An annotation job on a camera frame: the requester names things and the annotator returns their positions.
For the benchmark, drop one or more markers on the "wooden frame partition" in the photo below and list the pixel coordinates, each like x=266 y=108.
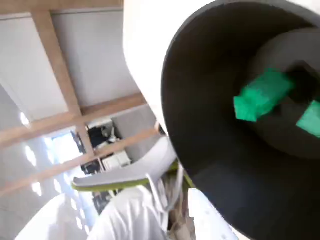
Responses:
x=62 y=75

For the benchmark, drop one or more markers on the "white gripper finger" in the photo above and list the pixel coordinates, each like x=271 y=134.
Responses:
x=207 y=217
x=125 y=215

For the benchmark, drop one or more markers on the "black office equipment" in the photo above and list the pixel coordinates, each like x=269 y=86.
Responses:
x=98 y=136

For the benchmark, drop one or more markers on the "black pot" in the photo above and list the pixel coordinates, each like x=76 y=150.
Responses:
x=212 y=62

